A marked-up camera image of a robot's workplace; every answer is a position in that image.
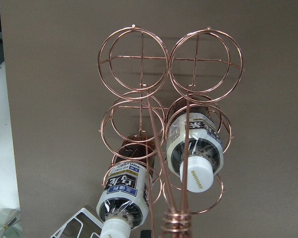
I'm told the copper wire bottle basket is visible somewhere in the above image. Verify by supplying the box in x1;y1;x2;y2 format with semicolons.
97;25;243;238

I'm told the tea bottle back middle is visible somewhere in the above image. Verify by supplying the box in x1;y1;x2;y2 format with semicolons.
166;98;224;193

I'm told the tea bottle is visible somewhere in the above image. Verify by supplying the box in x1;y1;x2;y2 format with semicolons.
96;134;155;238
166;98;224;193

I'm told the tea bottle front right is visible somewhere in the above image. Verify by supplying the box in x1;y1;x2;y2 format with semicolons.
96;134;155;238

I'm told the white rack of cups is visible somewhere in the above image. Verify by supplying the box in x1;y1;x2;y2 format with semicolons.
51;207;103;238

